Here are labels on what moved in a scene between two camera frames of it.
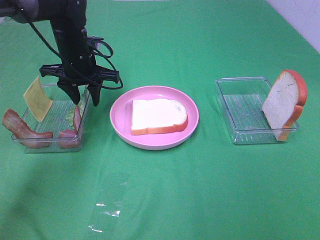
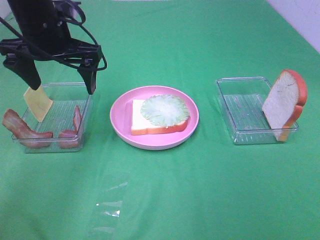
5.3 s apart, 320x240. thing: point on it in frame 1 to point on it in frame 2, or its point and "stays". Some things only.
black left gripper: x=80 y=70 to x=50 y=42
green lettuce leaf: x=83 y=92 to x=165 y=110
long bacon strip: x=21 y=131 stays
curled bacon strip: x=68 y=138 stays
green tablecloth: x=205 y=188 stays
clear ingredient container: x=61 y=129 stays
